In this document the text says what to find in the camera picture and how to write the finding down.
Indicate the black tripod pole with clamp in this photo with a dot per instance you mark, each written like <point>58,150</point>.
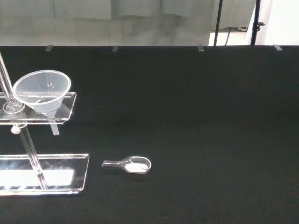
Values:
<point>255,21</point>

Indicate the clear glass weighing funnel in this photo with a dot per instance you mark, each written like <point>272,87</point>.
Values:
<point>137,166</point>

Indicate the clear acrylic funnel stand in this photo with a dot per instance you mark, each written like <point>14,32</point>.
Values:
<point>66,109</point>

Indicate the clear cloth clip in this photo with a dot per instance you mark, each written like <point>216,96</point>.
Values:
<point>115,48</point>
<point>200,48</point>
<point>48,48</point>
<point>277,47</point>

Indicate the black bench cloth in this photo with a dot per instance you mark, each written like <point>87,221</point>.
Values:
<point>187,116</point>

